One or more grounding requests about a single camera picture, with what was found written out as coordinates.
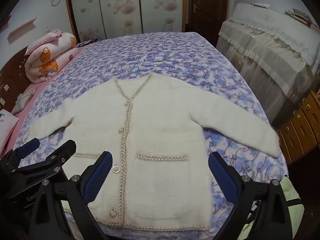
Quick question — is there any white lace cover cloth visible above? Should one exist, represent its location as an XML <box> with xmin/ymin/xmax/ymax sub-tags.
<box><xmin>229</xmin><ymin>3</ymin><xmax>320</xmax><ymax>65</ymax></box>

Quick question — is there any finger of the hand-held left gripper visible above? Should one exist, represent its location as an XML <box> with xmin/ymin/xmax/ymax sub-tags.
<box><xmin>11</xmin><ymin>139</ymin><xmax>77</xmax><ymax>181</ymax></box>
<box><xmin>0</xmin><ymin>137</ymin><xmax>41</xmax><ymax>171</ymax></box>

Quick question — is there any dark wooden headboard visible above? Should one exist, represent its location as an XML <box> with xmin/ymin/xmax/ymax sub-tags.
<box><xmin>0</xmin><ymin>46</ymin><xmax>32</xmax><ymax>113</ymax></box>

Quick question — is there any pink bear-print rolled quilt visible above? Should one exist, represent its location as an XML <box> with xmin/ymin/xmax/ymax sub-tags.
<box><xmin>24</xmin><ymin>29</ymin><xmax>80</xmax><ymax>84</ymax></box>

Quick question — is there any floral sliding-door wardrobe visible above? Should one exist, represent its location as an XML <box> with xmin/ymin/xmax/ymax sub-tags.
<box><xmin>64</xmin><ymin>0</ymin><xmax>188</xmax><ymax>43</ymax></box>

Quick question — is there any black cable clutter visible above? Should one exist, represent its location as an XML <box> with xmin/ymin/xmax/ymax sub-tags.
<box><xmin>77</xmin><ymin>40</ymin><xmax>97</xmax><ymax>48</ymax></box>

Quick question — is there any pink wall shelf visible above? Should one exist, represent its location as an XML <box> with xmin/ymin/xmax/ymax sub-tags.
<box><xmin>7</xmin><ymin>18</ymin><xmax>37</xmax><ymax>42</ymax></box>

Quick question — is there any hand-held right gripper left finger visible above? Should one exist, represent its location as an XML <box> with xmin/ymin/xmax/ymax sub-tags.
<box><xmin>29</xmin><ymin>151</ymin><xmax>118</xmax><ymax>240</ymax></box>

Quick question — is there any stack of books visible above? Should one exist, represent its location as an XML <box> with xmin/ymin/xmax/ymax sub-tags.
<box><xmin>284</xmin><ymin>7</ymin><xmax>313</xmax><ymax>27</ymax></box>

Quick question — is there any pale green bag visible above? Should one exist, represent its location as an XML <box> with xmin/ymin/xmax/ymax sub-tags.
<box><xmin>237</xmin><ymin>175</ymin><xmax>305</xmax><ymax>240</ymax></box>

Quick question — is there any dark wooden door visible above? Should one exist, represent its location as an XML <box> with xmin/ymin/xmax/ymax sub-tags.
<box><xmin>187</xmin><ymin>0</ymin><xmax>229</xmax><ymax>34</ymax></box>

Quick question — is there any white printed pillow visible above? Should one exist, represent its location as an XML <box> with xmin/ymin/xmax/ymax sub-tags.
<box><xmin>0</xmin><ymin>109</ymin><xmax>20</xmax><ymax>150</ymax></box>

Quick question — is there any cream pleated furniture cover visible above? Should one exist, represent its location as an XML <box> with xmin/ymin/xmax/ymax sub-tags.
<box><xmin>215</xmin><ymin>20</ymin><xmax>320</xmax><ymax>130</ymax></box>

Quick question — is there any white fluffy braided-trim cardigan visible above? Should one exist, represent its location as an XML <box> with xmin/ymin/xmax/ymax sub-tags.
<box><xmin>27</xmin><ymin>71</ymin><xmax>281</xmax><ymax>231</ymax></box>

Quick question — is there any grey crumpled cloth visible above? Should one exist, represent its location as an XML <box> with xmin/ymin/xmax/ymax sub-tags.
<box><xmin>11</xmin><ymin>92</ymin><xmax>34</xmax><ymax>115</ymax></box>

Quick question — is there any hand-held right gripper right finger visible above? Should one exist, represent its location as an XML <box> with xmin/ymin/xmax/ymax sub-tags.
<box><xmin>208</xmin><ymin>152</ymin><xmax>298</xmax><ymax>240</ymax></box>

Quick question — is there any purple cat-print blanket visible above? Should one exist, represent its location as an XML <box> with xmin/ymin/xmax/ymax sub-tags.
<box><xmin>14</xmin><ymin>31</ymin><xmax>290</xmax><ymax>240</ymax></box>

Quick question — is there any orange wooden drawer cabinet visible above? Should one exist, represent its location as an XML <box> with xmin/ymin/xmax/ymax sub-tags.
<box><xmin>277</xmin><ymin>90</ymin><xmax>320</xmax><ymax>165</ymax></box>

